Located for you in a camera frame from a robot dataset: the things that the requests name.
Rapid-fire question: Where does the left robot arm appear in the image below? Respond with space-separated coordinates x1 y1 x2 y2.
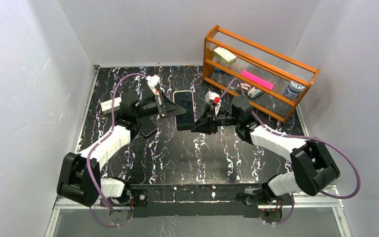
56 90 194 208

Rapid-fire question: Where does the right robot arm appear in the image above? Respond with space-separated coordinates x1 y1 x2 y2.
205 93 341 197

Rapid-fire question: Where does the pink flat case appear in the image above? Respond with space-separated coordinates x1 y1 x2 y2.
241 70 274 90

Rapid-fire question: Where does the beige small stapler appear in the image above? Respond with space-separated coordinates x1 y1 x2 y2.
241 83 251 93

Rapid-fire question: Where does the light blue stapler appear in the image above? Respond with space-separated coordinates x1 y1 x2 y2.
248 88 263 99

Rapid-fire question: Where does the white box on table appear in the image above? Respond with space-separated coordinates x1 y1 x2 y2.
100 97 121 115

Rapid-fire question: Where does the cream cardboard box on shelf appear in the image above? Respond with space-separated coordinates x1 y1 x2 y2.
213 46 237 67

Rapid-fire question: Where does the orange wooden shelf rack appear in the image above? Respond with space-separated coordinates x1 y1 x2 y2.
203 25 321 122

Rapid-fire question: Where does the blue white round jar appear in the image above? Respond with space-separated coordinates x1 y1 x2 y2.
285 81 306 100

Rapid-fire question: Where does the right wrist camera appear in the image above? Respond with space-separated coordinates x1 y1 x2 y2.
205 91 221 116

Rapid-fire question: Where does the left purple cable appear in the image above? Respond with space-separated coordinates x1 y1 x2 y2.
85 73 149 228

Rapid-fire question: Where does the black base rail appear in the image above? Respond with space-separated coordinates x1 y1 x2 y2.
99 185 283 218

